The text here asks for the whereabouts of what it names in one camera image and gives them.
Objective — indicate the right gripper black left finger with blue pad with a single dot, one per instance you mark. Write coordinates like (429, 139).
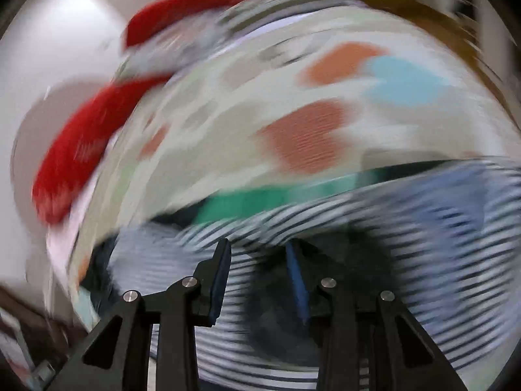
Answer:
(115, 355)

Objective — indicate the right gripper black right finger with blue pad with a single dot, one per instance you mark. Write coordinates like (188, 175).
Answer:
(368, 338)

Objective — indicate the navy white striped pants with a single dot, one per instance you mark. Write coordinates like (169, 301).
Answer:
(444, 236)

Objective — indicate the green garment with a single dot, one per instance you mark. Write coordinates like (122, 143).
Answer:
(264, 199)

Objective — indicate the lower red pillow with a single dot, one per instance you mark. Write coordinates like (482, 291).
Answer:
(80, 146)

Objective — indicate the red pillow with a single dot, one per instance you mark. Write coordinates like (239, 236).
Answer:
(155, 17)
(80, 146)

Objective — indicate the round pink headboard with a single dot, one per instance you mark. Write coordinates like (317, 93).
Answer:
(41, 124)

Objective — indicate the heart pattern bed quilt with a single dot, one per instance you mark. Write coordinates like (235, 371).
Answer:
(301, 101)

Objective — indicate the grey floral pillow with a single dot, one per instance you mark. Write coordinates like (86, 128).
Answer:
(174, 48)

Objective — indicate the upper red pillow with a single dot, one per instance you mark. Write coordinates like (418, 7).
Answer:
(155, 17)

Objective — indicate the olive polka dot bolster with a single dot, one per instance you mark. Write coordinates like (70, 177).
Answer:
(247, 16)

